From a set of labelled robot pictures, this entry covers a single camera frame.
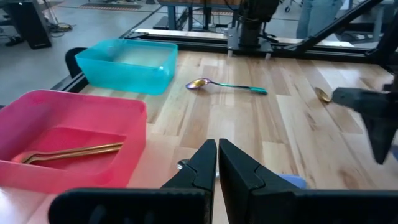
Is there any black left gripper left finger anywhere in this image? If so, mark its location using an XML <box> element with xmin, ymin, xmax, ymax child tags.
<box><xmin>48</xmin><ymin>139</ymin><xmax>218</xmax><ymax>224</ymax></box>

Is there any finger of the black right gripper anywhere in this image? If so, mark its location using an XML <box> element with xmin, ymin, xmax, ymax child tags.
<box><xmin>360</xmin><ymin>112</ymin><xmax>382</xmax><ymax>164</ymax></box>
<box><xmin>381</xmin><ymin>108</ymin><xmax>398</xmax><ymax>165</ymax></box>

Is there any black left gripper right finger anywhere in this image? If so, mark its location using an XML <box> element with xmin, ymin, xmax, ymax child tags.
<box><xmin>218</xmin><ymin>138</ymin><xmax>398</xmax><ymax>224</ymax></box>

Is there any iridescent rainbow spoon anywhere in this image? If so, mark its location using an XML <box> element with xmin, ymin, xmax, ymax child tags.
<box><xmin>185</xmin><ymin>77</ymin><xmax>269</xmax><ymax>96</ymax></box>

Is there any person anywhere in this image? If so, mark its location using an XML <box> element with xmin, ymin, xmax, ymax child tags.
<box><xmin>295</xmin><ymin>0</ymin><xmax>344</xmax><ymax>40</ymax></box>

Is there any teal plastic bin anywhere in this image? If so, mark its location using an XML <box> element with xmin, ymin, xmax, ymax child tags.
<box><xmin>75</xmin><ymin>38</ymin><xmax>179</xmax><ymax>96</ymax></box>

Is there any pink plastic bin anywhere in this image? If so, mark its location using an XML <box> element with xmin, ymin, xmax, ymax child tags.
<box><xmin>0</xmin><ymin>89</ymin><xmax>148</xmax><ymax>195</ymax></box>

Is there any black floor mat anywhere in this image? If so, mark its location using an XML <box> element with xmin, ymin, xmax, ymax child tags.
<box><xmin>78</xmin><ymin>2</ymin><xmax>144</xmax><ymax>11</ymax></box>

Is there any black computer tower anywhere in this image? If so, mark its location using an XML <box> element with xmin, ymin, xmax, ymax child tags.
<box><xmin>5</xmin><ymin>0</ymin><xmax>53</xmax><ymax>50</ymax></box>

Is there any black frame upright post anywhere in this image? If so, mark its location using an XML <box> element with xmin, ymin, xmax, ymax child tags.
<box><xmin>366</xmin><ymin>14</ymin><xmax>398</xmax><ymax>77</ymax></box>

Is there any black diagonal frame strut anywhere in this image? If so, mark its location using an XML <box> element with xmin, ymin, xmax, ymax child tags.
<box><xmin>284</xmin><ymin>0</ymin><xmax>386</xmax><ymax>51</ymax></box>

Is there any black clamp bracket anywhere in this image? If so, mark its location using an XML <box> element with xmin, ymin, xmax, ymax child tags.
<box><xmin>64</xmin><ymin>47</ymin><xmax>89</xmax><ymax>79</ymax></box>

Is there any blue frame workbench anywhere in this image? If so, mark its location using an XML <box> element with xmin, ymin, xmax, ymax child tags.
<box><xmin>157</xmin><ymin>0</ymin><xmax>244</xmax><ymax>32</ymax></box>

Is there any bundle of floor cables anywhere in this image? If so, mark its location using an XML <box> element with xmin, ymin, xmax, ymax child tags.
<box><xmin>45</xmin><ymin>21</ymin><xmax>75</xmax><ymax>34</ymax></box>

